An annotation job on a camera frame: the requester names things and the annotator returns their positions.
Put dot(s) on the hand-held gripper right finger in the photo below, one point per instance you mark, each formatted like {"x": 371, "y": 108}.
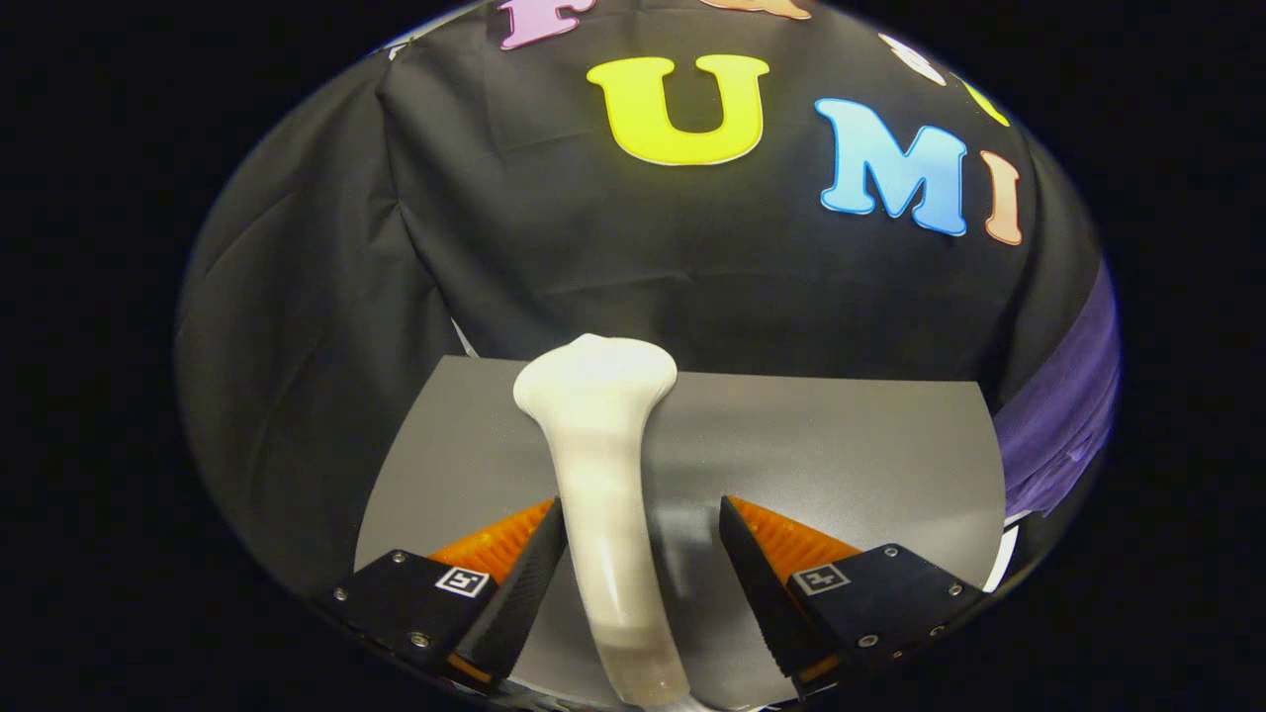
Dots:
{"x": 757, "y": 583}

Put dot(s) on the white garment steamer head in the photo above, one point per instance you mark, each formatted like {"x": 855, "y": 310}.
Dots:
{"x": 603, "y": 475}

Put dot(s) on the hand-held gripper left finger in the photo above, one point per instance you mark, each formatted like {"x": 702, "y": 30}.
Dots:
{"x": 529, "y": 583}

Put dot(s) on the grey cabinet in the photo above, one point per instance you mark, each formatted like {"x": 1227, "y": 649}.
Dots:
{"x": 851, "y": 455}

